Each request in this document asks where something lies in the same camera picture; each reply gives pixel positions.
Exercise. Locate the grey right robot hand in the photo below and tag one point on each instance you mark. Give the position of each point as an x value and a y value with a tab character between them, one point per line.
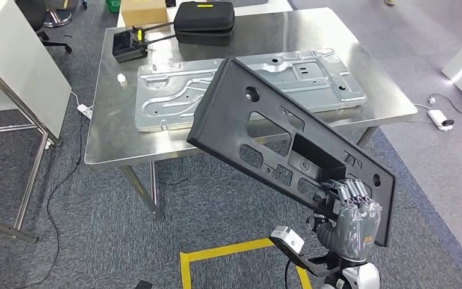
356	235

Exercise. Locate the black plastic panel part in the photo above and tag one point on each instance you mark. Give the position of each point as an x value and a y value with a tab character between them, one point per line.
223	119

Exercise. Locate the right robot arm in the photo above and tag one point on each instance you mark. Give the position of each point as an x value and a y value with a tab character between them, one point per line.
326	235

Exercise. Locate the stainless steel workbench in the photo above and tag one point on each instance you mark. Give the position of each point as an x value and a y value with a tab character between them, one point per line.
107	131

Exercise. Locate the white power strip black plug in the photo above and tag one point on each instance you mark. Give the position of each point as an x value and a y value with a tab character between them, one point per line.
438	117

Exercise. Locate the small white plug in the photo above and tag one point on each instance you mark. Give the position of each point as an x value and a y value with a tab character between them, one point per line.
432	99

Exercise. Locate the silver stamped metal sheet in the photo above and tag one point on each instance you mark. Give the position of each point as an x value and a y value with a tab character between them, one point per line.
167	103

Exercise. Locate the white table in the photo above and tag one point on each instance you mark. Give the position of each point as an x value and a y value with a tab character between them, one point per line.
255	6

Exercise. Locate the black tray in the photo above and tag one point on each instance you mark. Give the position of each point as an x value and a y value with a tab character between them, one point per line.
203	18

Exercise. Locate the small white object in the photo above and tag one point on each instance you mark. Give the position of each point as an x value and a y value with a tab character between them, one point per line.
121	78

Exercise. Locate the small black box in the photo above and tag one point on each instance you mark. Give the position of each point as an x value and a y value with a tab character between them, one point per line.
125	46

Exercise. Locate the brown cardboard box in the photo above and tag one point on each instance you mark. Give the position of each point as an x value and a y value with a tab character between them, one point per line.
143	14

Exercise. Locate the green plastic crate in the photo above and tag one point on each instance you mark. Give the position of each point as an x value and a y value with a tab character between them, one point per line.
113	4

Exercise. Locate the chrome stool base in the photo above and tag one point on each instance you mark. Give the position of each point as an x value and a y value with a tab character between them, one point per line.
57	18

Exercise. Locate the white cabinet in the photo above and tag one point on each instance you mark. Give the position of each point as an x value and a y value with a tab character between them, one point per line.
23	72

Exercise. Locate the black chair base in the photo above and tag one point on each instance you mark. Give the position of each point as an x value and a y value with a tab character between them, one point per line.
31	12

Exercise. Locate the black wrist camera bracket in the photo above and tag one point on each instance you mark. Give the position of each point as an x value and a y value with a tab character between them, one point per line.
306	265

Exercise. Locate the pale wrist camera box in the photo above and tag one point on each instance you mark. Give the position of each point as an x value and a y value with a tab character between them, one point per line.
287	239

